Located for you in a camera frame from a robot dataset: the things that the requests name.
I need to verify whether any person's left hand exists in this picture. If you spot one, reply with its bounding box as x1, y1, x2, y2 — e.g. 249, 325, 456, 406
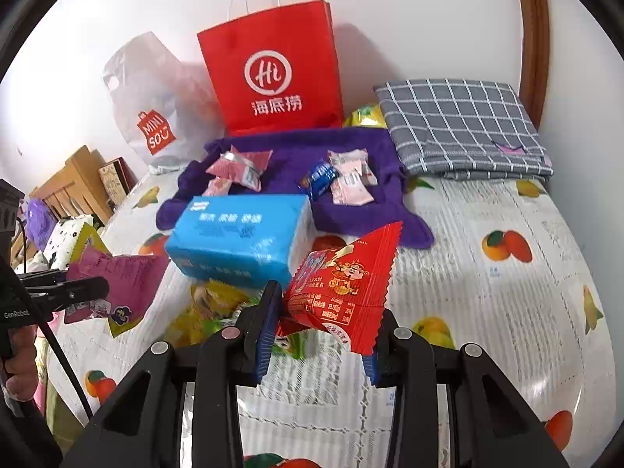
4, 324, 39, 403

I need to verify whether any magenta snack packet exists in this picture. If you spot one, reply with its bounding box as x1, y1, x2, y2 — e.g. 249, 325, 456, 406
63, 246, 170, 339

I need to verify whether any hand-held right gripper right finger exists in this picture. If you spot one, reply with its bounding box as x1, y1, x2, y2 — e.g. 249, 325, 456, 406
362, 309, 569, 468

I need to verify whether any blue cookie packet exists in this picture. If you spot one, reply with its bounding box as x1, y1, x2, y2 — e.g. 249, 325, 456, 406
298, 161, 339, 200

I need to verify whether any wooden chair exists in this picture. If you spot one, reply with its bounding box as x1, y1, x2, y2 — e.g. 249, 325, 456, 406
32, 145, 115, 225

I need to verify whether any white pink small packet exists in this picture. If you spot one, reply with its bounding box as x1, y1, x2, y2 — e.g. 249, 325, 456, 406
328, 149, 378, 186

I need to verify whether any yellow-green packet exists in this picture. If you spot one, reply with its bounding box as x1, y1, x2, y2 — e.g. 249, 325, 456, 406
68, 222, 113, 264

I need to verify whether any brown wooden box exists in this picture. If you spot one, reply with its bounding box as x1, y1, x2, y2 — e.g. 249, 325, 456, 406
97, 157, 137, 208

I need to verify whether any purple fluffy object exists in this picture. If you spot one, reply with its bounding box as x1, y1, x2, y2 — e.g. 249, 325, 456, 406
24, 200, 57, 249

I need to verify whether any black cable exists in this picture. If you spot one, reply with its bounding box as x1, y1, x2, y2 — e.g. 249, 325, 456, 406
14, 214, 93, 420

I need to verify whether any purple towel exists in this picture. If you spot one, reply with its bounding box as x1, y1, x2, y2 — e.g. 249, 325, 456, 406
156, 127, 434, 248

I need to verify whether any green snack packet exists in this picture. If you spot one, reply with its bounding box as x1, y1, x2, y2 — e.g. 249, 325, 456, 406
209, 297, 308, 362

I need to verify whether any blue tissue pack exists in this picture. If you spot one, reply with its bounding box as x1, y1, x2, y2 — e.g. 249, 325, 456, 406
165, 194, 317, 288

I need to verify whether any yellow snack packet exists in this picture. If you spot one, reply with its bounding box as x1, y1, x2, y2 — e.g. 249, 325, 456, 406
163, 280, 264, 347

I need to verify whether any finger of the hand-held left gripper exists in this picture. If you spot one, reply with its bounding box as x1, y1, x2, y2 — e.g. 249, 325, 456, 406
18, 270, 67, 287
29, 277, 109, 323

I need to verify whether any white plastic bag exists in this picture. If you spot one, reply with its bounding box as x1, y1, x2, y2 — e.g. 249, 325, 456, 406
102, 32, 227, 174

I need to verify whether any person's left forearm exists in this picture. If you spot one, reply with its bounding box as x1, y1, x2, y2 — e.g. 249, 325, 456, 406
0, 395, 64, 468

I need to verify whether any red snack packet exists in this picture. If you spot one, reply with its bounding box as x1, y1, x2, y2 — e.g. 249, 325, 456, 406
278, 221, 404, 356

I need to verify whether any grey plaid folded cloth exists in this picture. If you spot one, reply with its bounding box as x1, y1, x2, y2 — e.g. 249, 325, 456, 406
374, 79, 554, 181

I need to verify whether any red paper bag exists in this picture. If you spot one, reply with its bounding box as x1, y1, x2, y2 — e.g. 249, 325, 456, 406
197, 0, 344, 137

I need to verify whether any pink red striped packet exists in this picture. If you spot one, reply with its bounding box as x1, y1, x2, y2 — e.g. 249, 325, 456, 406
206, 146, 274, 192
202, 178, 232, 198

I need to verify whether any white floral cloth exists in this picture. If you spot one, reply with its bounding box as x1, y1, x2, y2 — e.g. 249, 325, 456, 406
44, 214, 96, 269

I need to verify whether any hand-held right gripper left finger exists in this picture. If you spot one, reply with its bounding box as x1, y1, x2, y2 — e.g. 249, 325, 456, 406
61, 280, 284, 468

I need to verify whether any fruit print bed sheet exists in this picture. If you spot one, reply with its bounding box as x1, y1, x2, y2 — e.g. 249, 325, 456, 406
46, 170, 610, 468

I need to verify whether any wooden door frame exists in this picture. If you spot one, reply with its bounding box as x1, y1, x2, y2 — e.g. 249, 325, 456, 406
514, 0, 551, 132

